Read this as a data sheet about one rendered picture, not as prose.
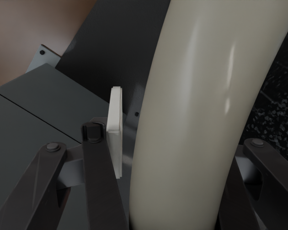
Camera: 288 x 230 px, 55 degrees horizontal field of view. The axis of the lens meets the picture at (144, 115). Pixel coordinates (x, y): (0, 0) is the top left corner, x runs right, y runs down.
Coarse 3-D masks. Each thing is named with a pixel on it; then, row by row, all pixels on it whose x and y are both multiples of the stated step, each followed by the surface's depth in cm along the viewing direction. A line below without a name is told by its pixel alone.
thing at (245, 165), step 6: (240, 150) 14; (240, 156) 13; (246, 156) 13; (240, 162) 13; (246, 162) 13; (240, 168) 13; (246, 168) 13; (252, 168) 13; (246, 174) 13; (252, 174) 13; (258, 174) 13; (246, 180) 14; (252, 180) 13; (258, 180) 13
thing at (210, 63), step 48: (192, 0) 6; (240, 0) 6; (192, 48) 6; (240, 48) 6; (144, 96) 8; (192, 96) 6; (240, 96) 7; (144, 144) 8; (192, 144) 7; (144, 192) 8; (192, 192) 7
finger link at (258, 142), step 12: (252, 144) 13; (264, 144) 13; (252, 156) 13; (264, 156) 12; (276, 156) 12; (264, 168) 12; (276, 168) 11; (264, 180) 12; (276, 180) 11; (252, 192) 13; (264, 192) 12; (276, 192) 11; (252, 204) 13; (264, 204) 12; (276, 204) 11; (264, 216) 12; (276, 216) 11; (276, 228) 11
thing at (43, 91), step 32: (32, 64) 113; (0, 96) 76; (32, 96) 86; (64, 96) 98; (96, 96) 115; (0, 128) 66; (32, 128) 73; (64, 128) 82; (0, 160) 58; (0, 192) 52; (64, 224) 55
